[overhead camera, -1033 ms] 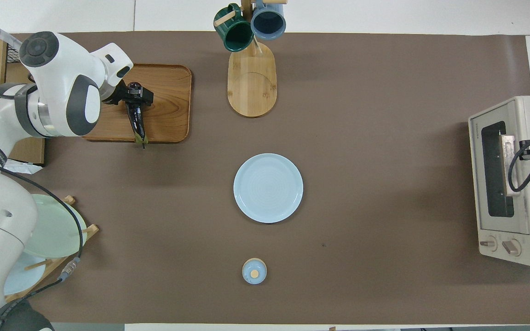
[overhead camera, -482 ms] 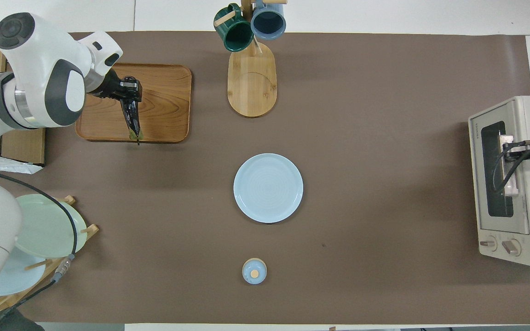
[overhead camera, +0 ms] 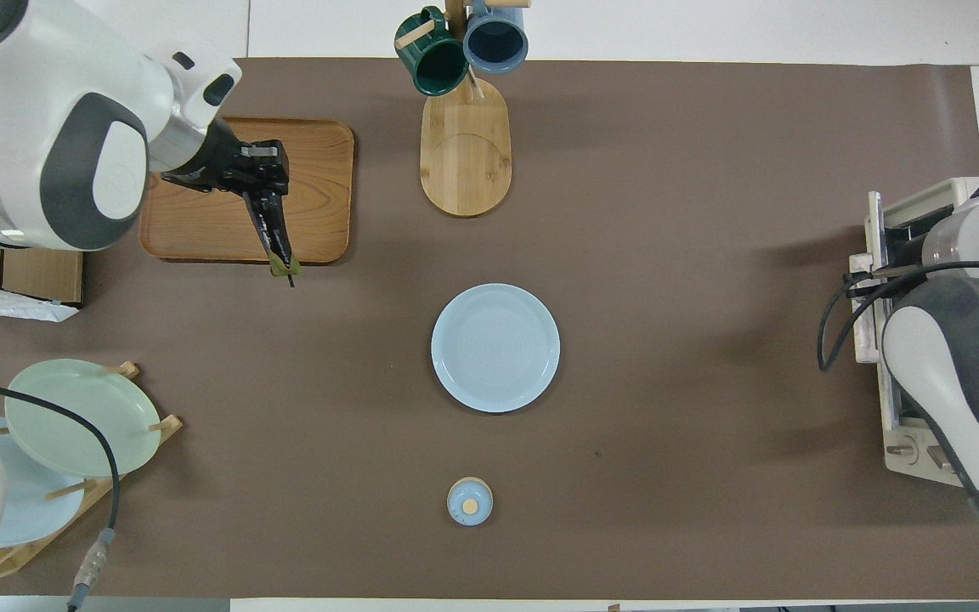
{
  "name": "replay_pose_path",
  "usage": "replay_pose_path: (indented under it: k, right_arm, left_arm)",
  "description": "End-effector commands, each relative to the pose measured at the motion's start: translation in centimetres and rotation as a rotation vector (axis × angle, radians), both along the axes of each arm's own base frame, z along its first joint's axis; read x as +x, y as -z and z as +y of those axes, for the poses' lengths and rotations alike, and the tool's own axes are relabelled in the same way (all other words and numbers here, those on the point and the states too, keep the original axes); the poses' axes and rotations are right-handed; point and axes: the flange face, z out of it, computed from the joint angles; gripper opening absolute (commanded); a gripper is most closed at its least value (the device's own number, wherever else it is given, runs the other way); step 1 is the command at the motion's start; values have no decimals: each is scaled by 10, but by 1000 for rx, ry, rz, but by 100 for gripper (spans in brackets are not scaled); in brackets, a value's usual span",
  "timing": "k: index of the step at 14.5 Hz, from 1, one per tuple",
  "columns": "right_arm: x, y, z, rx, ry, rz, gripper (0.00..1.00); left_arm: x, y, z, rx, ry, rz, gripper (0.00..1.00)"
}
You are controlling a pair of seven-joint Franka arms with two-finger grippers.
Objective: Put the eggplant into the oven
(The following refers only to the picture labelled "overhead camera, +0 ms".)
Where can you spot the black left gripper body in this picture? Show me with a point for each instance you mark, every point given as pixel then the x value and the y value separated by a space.
pixel 230 161

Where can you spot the light blue racked plate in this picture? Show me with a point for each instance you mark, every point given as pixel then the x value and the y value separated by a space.
pixel 35 510

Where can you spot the brown wooden tray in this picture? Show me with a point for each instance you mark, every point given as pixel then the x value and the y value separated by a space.
pixel 319 212

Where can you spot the mint green plate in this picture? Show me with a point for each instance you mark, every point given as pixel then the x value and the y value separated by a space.
pixel 73 416

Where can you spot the light wooden stepped shelf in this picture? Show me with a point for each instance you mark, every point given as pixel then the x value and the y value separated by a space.
pixel 39 276

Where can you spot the blue ceramic mug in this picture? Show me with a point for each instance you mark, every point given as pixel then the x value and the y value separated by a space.
pixel 496 42

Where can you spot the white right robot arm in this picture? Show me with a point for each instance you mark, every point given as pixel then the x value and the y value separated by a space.
pixel 957 357

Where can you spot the wooden plate rack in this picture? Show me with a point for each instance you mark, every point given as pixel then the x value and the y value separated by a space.
pixel 168 422

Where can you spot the wooden mug tree stand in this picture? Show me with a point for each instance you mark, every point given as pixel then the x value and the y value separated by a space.
pixel 464 161

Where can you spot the beige toaster oven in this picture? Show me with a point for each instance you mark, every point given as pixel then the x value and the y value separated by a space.
pixel 906 450

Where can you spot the dark green ceramic mug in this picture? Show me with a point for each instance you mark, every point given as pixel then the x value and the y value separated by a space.
pixel 434 68

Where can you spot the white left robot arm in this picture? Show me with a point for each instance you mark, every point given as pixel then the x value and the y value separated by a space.
pixel 31 85

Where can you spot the brown table mat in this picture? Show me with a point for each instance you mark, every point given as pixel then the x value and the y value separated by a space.
pixel 668 255

